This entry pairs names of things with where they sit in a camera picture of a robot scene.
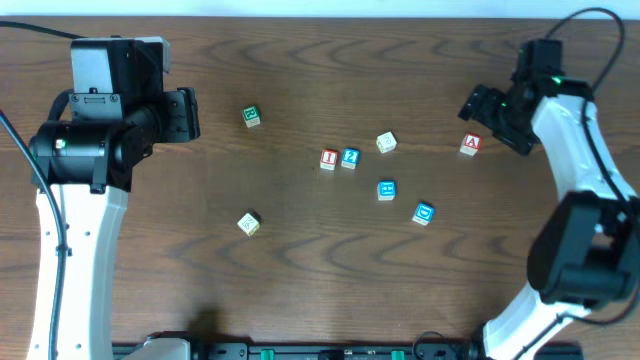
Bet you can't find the green letter block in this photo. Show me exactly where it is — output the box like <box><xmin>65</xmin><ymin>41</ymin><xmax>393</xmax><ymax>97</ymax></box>
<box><xmin>242</xmin><ymin>105</ymin><xmax>261</xmax><ymax>128</ymax></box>

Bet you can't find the black mounting rail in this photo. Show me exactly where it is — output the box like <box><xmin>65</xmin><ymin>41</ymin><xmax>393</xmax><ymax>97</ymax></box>
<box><xmin>112</xmin><ymin>330</ymin><xmax>586</xmax><ymax>360</ymax></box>

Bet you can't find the red letter A block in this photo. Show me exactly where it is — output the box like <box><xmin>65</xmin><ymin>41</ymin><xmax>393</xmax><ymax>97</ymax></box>
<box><xmin>459</xmin><ymin>133</ymin><xmax>482</xmax><ymax>156</ymax></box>

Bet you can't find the red letter I block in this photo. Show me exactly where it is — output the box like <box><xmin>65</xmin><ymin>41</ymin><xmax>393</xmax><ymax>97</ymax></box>
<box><xmin>320</xmin><ymin>149</ymin><xmax>339</xmax><ymax>171</ymax></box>

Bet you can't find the cream block with K drawing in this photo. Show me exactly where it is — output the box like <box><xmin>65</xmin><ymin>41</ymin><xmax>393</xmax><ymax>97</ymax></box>
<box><xmin>237</xmin><ymin>212</ymin><xmax>261</xmax><ymax>236</ymax></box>

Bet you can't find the blue number 2 block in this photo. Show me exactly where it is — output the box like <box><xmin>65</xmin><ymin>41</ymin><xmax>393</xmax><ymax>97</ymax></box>
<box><xmin>341</xmin><ymin>148</ymin><xmax>360</xmax><ymax>169</ymax></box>

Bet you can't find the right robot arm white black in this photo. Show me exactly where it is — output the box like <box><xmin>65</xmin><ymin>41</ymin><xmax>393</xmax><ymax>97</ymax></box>
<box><xmin>458</xmin><ymin>39</ymin><xmax>639</xmax><ymax>359</ymax></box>

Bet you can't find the blue letter D block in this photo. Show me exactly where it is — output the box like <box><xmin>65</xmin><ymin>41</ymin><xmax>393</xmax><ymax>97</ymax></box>
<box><xmin>412</xmin><ymin>203</ymin><xmax>435</xmax><ymax>226</ymax></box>

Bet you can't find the cream wooden block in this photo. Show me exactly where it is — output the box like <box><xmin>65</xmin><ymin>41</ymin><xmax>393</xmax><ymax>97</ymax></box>
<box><xmin>376</xmin><ymin>131</ymin><xmax>397</xmax><ymax>154</ymax></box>

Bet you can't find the blue letter H block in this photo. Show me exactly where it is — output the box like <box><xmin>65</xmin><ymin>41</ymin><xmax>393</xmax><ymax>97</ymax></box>
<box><xmin>377</xmin><ymin>180</ymin><xmax>396</xmax><ymax>201</ymax></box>

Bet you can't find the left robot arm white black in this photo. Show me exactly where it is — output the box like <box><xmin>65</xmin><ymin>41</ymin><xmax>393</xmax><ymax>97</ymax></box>
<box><xmin>28</xmin><ymin>37</ymin><xmax>200</xmax><ymax>359</ymax></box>

